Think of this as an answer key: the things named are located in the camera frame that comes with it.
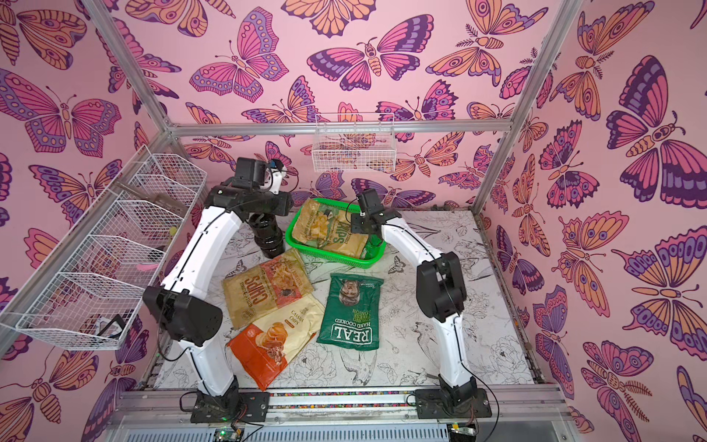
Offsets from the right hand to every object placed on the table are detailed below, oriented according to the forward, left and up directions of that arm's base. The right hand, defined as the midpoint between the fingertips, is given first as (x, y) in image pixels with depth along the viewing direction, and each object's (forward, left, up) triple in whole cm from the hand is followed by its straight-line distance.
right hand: (352, 223), depth 97 cm
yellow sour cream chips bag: (+7, +12, -9) cm, 17 cm away
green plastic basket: (-7, +9, -10) cm, 15 cm away
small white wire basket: (+22, +1, +18) cm, 28 cm away
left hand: (-4, +17, +15) cm, 23 cm away
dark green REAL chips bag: (-27, 0, -13) cm, 30 cm away
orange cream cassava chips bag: (-40, +26, -14) cm, 49 cm away
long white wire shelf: (-37, +59, +13) cm, 71 cm away
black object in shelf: (-40, +54, +10) cm, 68 cm away
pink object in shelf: (-27, +54, +11) cm, 62 cm away
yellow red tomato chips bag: (-21, +33, -13) cm, 41 cm away
